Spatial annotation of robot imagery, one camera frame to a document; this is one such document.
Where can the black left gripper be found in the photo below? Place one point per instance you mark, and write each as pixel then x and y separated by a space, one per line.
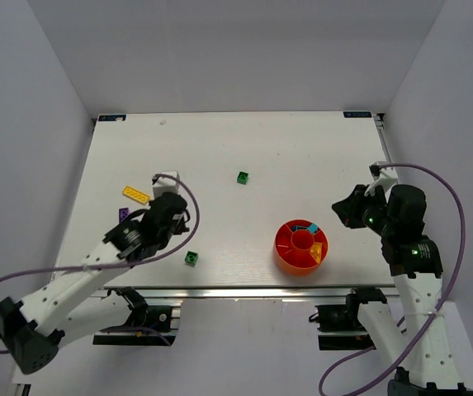
pixel 177 223

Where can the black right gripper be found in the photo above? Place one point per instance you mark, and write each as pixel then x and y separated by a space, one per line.
pixel 354 207

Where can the small cyan lego brick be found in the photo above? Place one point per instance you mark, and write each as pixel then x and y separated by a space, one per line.
pixel 312 228

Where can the yellow 2x3 lego brick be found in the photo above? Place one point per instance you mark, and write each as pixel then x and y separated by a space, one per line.
pixel 316 252

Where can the orange divided round container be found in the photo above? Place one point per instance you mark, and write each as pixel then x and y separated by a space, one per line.
pixel 291 250

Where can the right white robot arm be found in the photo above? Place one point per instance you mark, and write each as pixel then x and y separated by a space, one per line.
pixel 420 360

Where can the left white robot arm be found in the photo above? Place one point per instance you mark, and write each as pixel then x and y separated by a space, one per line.
pixel 36 327

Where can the purple lego piece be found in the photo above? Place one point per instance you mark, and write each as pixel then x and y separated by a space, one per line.
pixel 123 213

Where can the yellow long flat lego plate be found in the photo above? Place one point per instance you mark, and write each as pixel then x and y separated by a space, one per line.
pixel 135 195

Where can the green lego brick near front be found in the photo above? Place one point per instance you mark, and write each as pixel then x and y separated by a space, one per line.
pixel 191 258

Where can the green square lego brick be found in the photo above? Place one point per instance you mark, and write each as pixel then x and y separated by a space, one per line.
pixel 242 178

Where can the blue label sticker right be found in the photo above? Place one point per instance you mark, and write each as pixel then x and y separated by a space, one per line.
pixel 357 114

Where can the blue label sticker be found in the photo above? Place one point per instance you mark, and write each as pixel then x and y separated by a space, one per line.
pixel 357 114
pixel 111 118

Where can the blue label sticker left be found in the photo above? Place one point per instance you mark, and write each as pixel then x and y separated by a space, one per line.
pixel 111 118

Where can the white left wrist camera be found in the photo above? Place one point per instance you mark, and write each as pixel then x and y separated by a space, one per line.
pixel 161 185

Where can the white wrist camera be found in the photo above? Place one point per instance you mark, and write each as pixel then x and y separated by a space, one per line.
pixel 161 185
pixel 383 175

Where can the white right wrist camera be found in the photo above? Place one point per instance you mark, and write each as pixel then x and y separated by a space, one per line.
pixel 383 175

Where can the aluminium front table rail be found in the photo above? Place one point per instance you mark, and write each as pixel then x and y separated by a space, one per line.
pixel 245 293

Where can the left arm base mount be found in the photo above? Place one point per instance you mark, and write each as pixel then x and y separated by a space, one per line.
pixel 148 325

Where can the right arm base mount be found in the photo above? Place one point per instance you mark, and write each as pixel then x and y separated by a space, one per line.
pixel 338 332

